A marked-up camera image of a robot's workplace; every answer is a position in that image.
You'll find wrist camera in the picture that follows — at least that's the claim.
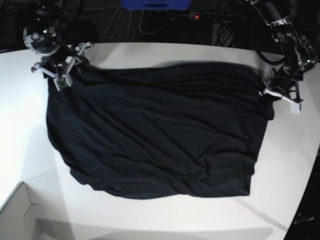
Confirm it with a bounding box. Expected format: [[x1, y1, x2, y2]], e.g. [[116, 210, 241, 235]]
[[53, 77, 72, 92], [290, 102, 302, 115]]

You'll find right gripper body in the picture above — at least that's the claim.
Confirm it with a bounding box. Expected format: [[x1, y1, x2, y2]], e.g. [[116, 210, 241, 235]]
[[30, 41, 94, 83]]

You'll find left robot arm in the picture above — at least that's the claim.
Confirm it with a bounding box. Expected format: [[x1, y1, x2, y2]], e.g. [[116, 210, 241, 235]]
[[248, 0, 318, 105]]

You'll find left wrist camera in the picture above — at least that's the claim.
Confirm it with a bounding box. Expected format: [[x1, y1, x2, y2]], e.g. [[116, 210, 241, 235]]
[[290, 102, 302, 115]]

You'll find blue box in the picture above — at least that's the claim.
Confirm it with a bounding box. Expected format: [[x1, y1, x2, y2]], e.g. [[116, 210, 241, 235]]
[[120, 0, 191, 11]]

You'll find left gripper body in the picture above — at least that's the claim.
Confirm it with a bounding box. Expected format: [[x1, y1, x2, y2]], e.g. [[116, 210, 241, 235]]
[[259, 76, 304, 104]]

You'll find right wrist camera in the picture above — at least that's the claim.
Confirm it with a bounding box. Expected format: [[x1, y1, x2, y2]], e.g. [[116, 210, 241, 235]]
[[53, 77, 72, 92]]

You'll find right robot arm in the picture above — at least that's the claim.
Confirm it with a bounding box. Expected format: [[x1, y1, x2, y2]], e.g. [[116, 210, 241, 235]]
[[22, 0, 94, 90]]

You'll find dark navy t-shirt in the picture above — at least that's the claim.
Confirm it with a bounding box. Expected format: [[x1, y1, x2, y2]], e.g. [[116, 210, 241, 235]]
[[46, 62, 275, 200]]

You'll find white power strip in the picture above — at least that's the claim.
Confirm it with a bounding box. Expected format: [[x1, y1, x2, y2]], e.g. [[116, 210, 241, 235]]
[[187, 11, 245, 23]]

